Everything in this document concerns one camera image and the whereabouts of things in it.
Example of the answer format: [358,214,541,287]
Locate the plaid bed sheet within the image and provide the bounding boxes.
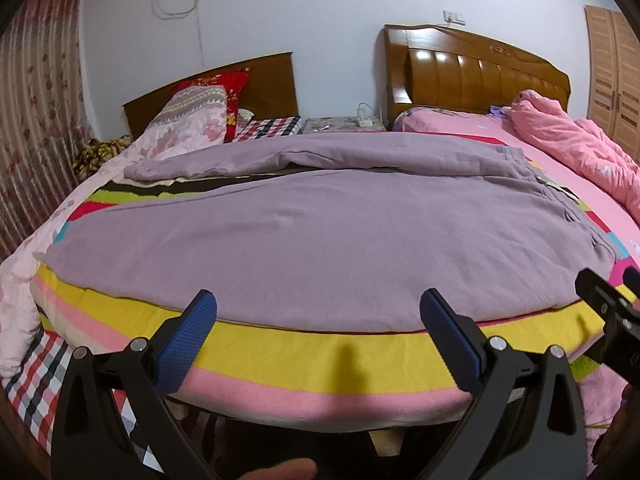
[1,115,303,475]

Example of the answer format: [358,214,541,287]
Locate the pink bed sheet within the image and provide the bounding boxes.
[391,106,640,476]

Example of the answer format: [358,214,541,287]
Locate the yellow black patterned cloth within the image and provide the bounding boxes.
[72,134,132,181]

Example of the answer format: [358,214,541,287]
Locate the person's right hand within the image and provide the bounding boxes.
[589,385,639,480]

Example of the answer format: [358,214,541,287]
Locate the person's left hand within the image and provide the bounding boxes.
[240,458,318,480]

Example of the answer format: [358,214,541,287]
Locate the tan wooden wardrobe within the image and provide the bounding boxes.
[585,6,639,159]

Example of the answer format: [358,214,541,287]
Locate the red floral pillow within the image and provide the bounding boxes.
[176,68,254,143]

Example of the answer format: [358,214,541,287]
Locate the pink floral quilt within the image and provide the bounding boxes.
[1,86,227,378]

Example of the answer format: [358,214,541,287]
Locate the purple knit pants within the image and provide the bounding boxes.
[41,133,620,333]

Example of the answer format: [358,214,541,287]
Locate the colourful striped blanket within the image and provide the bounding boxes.
[30,152,640,434]

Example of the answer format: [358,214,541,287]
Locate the floral striped curtain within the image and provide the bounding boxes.
[1,0,91,258]

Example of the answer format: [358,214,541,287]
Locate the covered nightstand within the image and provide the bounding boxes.
[302,116,386,134]

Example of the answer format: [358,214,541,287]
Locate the pink crumpled comforter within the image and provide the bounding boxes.
[510,89,639,220]

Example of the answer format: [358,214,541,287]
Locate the large glossy wooden headboard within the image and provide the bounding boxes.
[382,24,570,126]

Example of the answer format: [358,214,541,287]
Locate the small dark wooden headboard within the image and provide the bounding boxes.
[122,52,299,140]

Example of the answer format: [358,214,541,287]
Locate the white wall socket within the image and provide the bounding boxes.
[442,10,465,26]

